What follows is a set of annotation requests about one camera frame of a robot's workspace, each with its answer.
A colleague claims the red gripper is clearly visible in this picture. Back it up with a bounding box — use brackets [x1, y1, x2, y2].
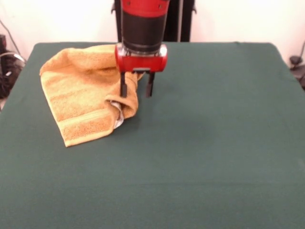
[114, 44, 168, 98]

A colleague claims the black equipment pile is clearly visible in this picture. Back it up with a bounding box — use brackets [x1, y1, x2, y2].
[0, 34, 26, 99]

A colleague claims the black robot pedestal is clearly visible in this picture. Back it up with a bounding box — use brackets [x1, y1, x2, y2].
[111, 0, 197, 43]

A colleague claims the thin grey cable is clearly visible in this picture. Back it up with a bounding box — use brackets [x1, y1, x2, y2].
[0, 19, 27, 65]

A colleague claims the dark green table cloth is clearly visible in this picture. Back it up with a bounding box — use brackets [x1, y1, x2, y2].
[0, 42, 305, 229]

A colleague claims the orange terry towel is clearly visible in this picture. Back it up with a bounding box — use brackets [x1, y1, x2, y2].
[39, 44, 145, 148]

